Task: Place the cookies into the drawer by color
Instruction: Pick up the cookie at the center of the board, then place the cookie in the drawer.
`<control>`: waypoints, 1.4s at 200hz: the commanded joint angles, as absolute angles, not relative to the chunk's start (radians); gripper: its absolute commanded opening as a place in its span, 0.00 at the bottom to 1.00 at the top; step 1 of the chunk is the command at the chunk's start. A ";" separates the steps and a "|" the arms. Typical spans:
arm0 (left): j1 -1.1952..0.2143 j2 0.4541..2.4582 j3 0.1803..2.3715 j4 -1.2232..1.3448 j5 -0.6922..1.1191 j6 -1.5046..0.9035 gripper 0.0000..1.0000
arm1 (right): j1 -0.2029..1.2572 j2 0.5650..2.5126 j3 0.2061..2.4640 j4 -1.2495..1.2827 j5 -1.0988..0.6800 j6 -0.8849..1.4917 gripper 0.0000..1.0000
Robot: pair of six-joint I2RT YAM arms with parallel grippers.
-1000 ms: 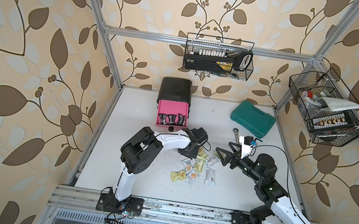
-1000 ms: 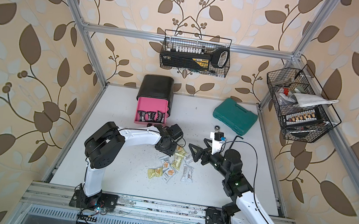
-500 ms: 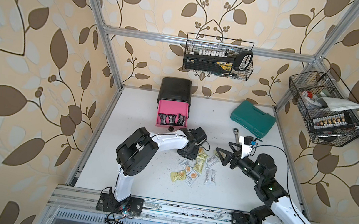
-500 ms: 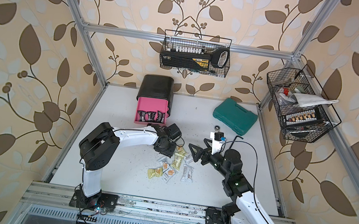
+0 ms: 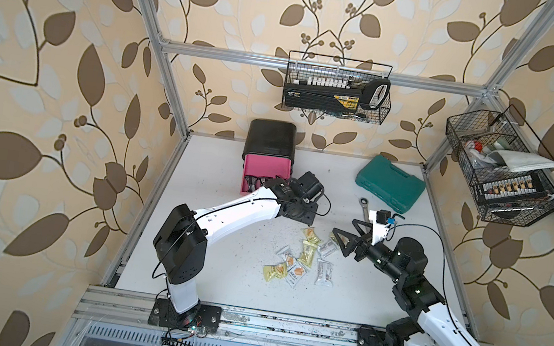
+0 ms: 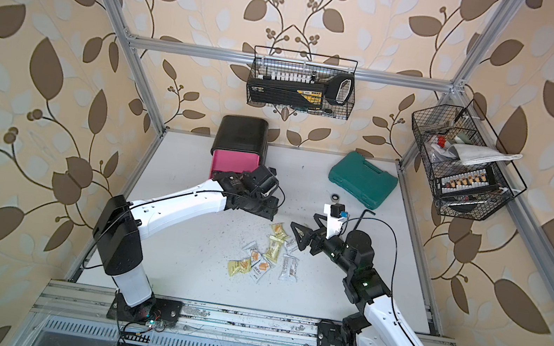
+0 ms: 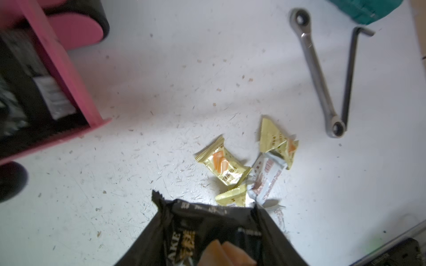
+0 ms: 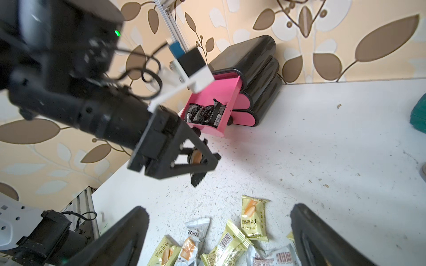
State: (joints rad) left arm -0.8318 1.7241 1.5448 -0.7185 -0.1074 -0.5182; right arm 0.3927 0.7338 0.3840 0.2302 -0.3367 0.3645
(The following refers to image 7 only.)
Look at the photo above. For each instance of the yellow cookie packet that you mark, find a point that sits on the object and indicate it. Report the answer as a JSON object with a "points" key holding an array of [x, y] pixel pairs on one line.
{"points": [[235, 197], [222, 163], [273, 140]]}

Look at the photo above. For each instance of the black cookie packet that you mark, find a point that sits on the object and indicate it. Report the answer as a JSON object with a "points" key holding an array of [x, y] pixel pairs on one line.
{"points": [[180, 232]]}

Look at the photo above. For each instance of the pink bottom drawer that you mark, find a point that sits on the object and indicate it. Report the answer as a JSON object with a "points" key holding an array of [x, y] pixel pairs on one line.
{"points": [[44, 101]]}

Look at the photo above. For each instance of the yellow cookie packet top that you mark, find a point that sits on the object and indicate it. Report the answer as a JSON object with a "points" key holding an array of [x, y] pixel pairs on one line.
{"points": [[222, 163]]}

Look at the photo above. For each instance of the white cookie packet right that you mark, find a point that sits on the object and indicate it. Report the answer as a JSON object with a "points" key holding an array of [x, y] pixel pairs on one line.
{"points": [[263, 176]]}

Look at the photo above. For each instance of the silver ratchet wrench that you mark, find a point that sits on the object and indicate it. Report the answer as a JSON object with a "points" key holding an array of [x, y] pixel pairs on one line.
{"points": [[300, 21]]}

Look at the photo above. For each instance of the black hex key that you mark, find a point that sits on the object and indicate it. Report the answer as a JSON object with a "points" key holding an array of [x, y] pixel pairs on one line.
{"points": [[350, 69]]}

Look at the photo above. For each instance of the green plastic tool case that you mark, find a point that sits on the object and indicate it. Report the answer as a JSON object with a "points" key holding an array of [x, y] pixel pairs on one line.
{"points": [[366, 12]]}

